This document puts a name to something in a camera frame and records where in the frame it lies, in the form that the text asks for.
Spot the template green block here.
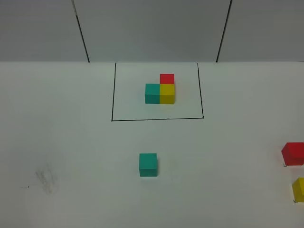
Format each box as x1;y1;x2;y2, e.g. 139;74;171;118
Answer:
145;84;160;104

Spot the template yellow block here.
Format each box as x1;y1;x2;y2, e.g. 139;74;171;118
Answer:
160;84;175;104

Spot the template red block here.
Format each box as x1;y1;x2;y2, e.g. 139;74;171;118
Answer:
160;74;175;84

